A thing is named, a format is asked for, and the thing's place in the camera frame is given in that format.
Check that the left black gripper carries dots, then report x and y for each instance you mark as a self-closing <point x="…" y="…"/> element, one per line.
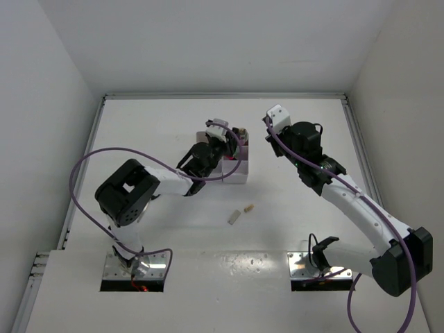
<point x="229" y="146"/>

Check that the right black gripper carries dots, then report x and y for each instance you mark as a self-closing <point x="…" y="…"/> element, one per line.
<point x="272" y="139"/>

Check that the clear tube of colored pens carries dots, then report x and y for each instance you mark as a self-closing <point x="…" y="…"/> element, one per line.
<point x="242" y="135"/>

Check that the green black highlighter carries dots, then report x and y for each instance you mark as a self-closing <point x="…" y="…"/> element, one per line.
<point x="235" y="153"/>

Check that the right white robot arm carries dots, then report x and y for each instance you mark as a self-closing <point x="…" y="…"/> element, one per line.
<point x="398" y="257"/>

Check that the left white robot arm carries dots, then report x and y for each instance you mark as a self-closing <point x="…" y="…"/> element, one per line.
<point x="125" y="195"/>

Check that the left white organizer box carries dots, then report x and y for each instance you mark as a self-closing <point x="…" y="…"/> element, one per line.
<point x="201" y="137"/>

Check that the white organizer box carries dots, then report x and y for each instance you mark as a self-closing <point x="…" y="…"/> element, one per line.
<point x="201" y="137"/>
<point x="240" y="176"/>

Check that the right white organizer box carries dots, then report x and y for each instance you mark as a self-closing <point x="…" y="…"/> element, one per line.
<point x="240" y="176"/>

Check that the grey eraser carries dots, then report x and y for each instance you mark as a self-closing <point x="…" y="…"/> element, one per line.
<point x="234" y="216"/>

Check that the small tan eraser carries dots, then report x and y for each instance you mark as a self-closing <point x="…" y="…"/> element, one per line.
<point x="248" y="208"/>

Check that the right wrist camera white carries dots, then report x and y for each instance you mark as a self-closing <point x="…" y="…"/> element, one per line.
<point x="279" y="118"/>

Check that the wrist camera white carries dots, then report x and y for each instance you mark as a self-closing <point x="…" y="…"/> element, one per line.
<point x="279" y="118"/>
<point x="217" y="128"/>

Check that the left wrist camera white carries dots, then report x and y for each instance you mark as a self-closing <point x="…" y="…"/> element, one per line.
<point x="217" y="128"/>

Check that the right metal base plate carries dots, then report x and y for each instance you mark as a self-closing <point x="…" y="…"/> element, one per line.
<point x="300" y="269"/>

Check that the metal base plate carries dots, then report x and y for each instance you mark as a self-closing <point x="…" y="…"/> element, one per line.
<point x="148" y="268"/>
<point x="300" y="269"/>

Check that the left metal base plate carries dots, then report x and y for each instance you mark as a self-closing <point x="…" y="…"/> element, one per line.
<point x="148" y="268"/>

